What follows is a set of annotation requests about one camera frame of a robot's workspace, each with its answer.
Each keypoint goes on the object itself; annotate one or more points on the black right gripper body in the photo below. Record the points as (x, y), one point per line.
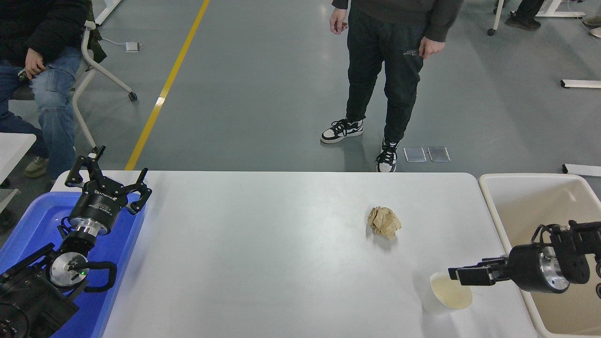
(526, 267)

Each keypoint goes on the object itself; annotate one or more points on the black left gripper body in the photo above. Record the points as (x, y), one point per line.
(97, 205)

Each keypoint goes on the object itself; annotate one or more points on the white paper cup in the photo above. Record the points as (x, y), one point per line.
(443, 295)

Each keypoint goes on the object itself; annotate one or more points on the tan paper ball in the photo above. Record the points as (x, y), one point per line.
(385, 223)

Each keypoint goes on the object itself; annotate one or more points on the seated person's hand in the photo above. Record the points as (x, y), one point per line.
(34, 63)

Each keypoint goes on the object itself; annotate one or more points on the standing person's left hand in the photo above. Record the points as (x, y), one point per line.
(429, 47)

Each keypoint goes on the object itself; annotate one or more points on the standing person's right hand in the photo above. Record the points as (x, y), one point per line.
(338, 21)

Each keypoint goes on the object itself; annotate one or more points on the large pale plastic bin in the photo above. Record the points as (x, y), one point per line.
(535, 206)

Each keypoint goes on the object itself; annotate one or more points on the blue plastic tray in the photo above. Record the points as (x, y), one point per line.
(37, 220)

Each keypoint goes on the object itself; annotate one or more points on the seated person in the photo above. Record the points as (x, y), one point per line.
(51, 103)

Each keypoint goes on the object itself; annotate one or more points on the small white side table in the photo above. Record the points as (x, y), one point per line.
(14, 150)

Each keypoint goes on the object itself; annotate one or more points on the white table foot bar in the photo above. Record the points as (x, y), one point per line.
(582, 170)
(563, 14)
(582, 83)

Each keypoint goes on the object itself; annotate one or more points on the silver floor plate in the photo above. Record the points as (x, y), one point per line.
(438, 154)
(415, 154)

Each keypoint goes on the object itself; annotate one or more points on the white power adapter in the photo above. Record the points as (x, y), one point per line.
(132, 46)

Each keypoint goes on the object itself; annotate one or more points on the standing person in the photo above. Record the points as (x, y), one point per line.
(380, 61)

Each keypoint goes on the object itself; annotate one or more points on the person with dark shoes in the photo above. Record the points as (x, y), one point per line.
(523, 19)

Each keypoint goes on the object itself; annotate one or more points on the person with pale shoes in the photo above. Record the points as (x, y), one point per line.
(594, 21)

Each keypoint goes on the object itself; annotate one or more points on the white frame chair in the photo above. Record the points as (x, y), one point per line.
(101, 71)

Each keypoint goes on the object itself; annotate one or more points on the white table leg frame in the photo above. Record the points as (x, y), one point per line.
(107, 11)

